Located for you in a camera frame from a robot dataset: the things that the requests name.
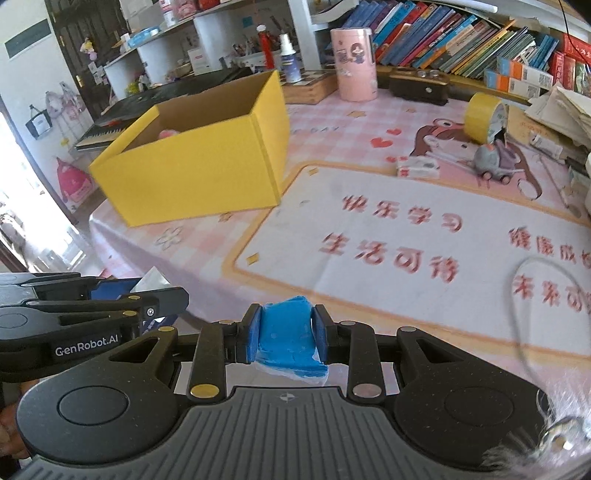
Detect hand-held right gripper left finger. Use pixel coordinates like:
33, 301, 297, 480
76, 304, 265, 401

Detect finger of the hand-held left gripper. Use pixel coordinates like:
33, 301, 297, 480
0, 272, 141, 303
25, 286, 190, 324

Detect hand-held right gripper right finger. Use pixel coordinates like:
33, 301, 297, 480
311, 304, 504, 401

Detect white plastic packet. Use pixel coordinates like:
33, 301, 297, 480
131, 270, 178, 333

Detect blue plastic packet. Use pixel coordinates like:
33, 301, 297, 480
253, 296, 329, 384

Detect yellow cardboard box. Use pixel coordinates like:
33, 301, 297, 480
89, 70, 291, 227

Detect small white red box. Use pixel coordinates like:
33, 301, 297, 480
397, 156, 441, 179

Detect grey toy car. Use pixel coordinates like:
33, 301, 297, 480
473, 140, 522, 183

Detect pink checkered desktop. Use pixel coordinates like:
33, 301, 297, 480
88, 69, 591, 398

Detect pink backpack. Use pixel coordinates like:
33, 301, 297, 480
55, 157, 95, 204

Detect dark tote bag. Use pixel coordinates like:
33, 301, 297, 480
25, 104, 54, 139

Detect black piano keyboard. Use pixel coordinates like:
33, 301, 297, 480
74, 68, 252, 152

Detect white box red label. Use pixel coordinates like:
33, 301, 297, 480
187, 46, 212, 77

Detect wooden chessboard box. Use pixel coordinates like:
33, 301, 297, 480
281, 69, 340, 106

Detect blue tissue pack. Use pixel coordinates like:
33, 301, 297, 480
124, 28, 160, 49

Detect white fluffy pompom bell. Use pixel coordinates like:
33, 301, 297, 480
482, 383, 591, 480

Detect dark brown box metal knobs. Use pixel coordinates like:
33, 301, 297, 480
388, 66, 451, 106

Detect pink cylindrical container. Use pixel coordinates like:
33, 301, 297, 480
330, 27, 378, 102

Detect white spray bottle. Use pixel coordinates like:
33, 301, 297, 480
278, 33, 301, 85

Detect yellow tape roll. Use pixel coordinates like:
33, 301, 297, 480
464, 92, 509, 145

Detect white side shelf unit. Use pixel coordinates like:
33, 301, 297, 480
104, 0, 319, 100

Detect red slim bottle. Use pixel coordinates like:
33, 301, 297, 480
257, 26, 271, 70

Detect white desk bookshelf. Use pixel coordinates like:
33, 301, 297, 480
287, 0, 365, 70

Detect orange white carton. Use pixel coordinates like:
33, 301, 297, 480
485, 69, 541, 97
496, 56, 554, 86

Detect row of colourful books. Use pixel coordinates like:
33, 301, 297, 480
342, 0, 559, 79

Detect stack of loose papers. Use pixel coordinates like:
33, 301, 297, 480
524, 85, 591, 162

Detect red printed box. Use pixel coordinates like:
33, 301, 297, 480
549, 34, 591, 95

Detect white charging cable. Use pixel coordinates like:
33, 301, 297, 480
510, 256, 591, 370

